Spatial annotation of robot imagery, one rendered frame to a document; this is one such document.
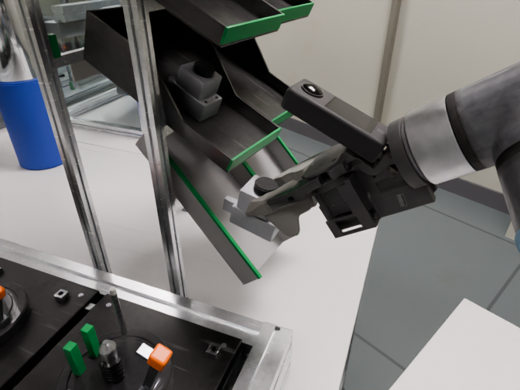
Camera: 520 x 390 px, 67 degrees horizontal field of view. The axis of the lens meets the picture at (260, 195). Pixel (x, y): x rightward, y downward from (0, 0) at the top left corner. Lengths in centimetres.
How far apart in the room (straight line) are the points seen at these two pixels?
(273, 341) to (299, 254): 33
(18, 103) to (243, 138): 86
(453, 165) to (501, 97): 6
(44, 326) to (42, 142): 78
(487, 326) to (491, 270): 160
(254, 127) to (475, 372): 53
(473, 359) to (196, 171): 56
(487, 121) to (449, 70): 251
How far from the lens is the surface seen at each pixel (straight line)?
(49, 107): 66
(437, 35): 288
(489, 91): 37
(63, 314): 69
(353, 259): 90
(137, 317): 64
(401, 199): 42
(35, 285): 76
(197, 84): 56
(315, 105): 40
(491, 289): 233
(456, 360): 78
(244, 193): 48
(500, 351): 83
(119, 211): 109
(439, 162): 38
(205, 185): 66
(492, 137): 36
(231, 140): 57
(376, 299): 205
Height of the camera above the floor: 144
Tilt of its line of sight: 32 degrees down
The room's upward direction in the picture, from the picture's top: straight up
